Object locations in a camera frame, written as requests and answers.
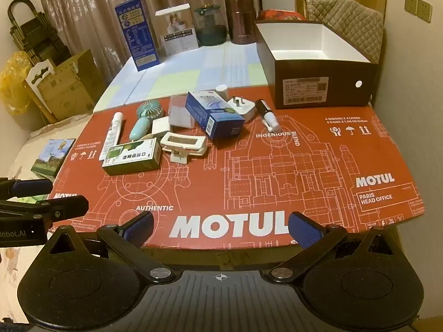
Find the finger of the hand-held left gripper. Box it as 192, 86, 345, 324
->
0, 178, 52, 199
0, 195, 89, 220

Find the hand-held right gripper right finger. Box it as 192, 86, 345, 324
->
266, 212, 392, 282

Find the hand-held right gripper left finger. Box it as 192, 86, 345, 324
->
48, 212, 175, 282

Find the mint handheld fan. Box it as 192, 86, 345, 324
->
130, 100, 163, 142

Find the white cube charger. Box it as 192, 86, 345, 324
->
151, 118, 169, 139

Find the clear plastic box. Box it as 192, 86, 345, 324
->
168, 97, 193, 128

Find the white plug adapter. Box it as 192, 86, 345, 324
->
226, 96, 257, 123

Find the blue white medicine box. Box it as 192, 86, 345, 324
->
185, 91, 246, 141

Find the brown cardboard shoe box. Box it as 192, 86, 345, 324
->
255, 20, 378, 109

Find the green picture booklet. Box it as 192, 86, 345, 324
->
30, 139, 76, 175

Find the red printed cardboard sheet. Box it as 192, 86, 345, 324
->
48, 88, 426, 250

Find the green white medicine box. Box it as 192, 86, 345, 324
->
102, 138, 161, 176

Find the white tube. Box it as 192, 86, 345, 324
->
100, 112, 124, 161

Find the white plastic clip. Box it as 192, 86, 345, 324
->
160, 132, 208, 164

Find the yellow plastic bag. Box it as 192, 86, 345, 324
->
0, 51, 33, 116

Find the black white spray bottle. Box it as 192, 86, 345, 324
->
255, 99, 279, 128

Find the blue green checked mat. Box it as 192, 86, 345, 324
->
93, 40, 277, 113

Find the black gold folding rack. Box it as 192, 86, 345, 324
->
7, 0, 71, 63

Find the tall blue carton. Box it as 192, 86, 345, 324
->
114, 0, 160, 72

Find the beige patterned curtain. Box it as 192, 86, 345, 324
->
33, 0, 264, 63

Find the white photo product box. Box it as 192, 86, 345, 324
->
154, 3, 199, 56

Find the glass jar dark lid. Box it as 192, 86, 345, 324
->
194, 3, 227, 46

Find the red printed cushion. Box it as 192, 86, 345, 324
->
256, 10, 307, 21

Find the brown vacuum flask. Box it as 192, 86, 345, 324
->
225, 0, 256, 45

